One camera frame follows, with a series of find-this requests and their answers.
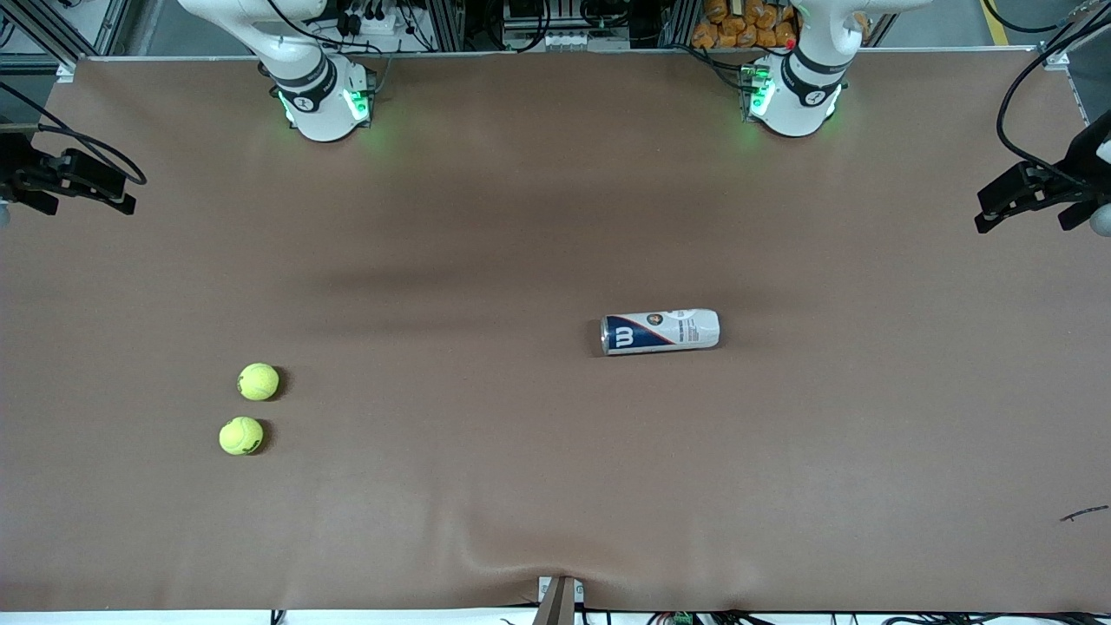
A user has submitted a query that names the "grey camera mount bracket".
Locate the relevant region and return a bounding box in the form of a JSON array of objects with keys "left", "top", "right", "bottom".
[{"left": 533, "top": 575, "right": 585, "bottom": 625}]

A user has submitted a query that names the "brown table mat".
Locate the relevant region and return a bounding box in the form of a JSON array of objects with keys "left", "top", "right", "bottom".
[{"left": 0, "top": 48, "right": 1111, "bottom": 613}]

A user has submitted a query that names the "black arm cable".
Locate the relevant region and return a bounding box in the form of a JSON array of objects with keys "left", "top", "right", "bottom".
[
  {"left": 0, "top": 82, "right": 148, "bottom": 186},
  {"left": 996, "top": 24, "right": 1111, "bottom": 176}
]

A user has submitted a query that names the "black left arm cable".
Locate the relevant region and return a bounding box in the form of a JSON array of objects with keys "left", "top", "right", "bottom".
[{"left": 996, "top": 24, "right": 1111, "bottom": 176}]

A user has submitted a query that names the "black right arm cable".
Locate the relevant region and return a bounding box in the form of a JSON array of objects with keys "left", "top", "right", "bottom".
[{"left": 0, "top": 82, "right": 148, "bottom": 186}]

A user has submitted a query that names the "yellow tennis ball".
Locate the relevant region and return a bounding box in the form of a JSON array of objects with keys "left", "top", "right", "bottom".
[
  {"left": 219, "top": 417, "right": 264, "bottom": 457},
  {"left": 237, "top": 363, "right": 280, "bottom": 402}
]

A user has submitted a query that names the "aluminium frame profile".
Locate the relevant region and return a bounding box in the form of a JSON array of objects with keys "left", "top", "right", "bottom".
[
  {"left": 0, "top": 0, "right": 131, "bottom": 72},
  {"left": 1040, "top": 0, "right": 1111, "bottom": 70}
]

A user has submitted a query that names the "pile of orange packets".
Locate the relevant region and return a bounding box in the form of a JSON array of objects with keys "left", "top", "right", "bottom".
[{"left": 692, "top": 0, "right": 796, "bottom": 49}]

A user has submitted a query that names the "white blue tennis ball can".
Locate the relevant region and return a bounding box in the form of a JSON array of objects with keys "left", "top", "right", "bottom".
[{"left": 601, "top": 308, "right": 721, "bottom": 356}]

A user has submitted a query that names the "white power strip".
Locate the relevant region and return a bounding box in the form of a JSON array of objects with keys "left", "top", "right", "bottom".
[{"left": 334, "top": 4, "right": 409, "bottom": 37}]

